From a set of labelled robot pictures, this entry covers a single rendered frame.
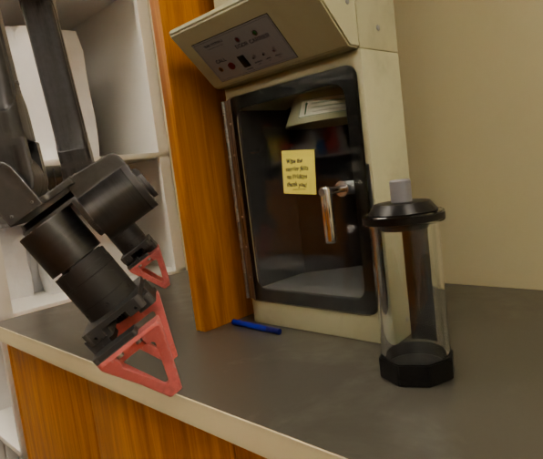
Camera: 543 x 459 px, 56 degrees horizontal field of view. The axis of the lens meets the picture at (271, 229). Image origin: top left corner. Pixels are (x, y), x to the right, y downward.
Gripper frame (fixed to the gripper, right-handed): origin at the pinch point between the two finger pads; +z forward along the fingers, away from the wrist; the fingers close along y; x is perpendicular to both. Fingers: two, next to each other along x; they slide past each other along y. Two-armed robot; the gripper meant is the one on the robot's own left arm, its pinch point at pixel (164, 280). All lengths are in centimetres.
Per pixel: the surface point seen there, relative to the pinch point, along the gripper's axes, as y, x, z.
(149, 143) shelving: 101, -19, -30
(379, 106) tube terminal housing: -27, -46, -5
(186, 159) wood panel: -1.7, -18.2, -16.4
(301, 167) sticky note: -18.0, -31.9, -3.8
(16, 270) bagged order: 82, 43, -21
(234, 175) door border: -3.2, -23.7, -8.5
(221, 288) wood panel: 0.6, -7.9, 8.6
